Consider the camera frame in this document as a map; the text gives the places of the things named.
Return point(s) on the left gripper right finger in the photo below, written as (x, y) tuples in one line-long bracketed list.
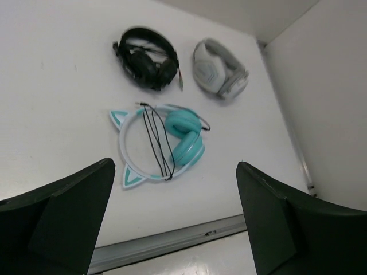
[(292, 232)]

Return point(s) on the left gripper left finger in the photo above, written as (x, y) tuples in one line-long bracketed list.
[(53, 229)]

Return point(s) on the front aluminium rail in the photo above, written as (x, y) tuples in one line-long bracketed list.
[(130, 252)]

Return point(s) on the white grey headphones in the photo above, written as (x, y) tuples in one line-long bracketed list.
[(216, 70)]

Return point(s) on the right side aluminium rail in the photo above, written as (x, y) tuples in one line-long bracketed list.
[(288, 122)]

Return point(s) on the teal cat ear headphones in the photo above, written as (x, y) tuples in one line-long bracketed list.
[(174, 130)]

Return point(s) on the black headphones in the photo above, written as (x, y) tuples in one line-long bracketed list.
[(148, 68)]

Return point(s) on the aluminium rail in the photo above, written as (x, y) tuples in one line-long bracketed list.
[(288, 122), (130, 252)]

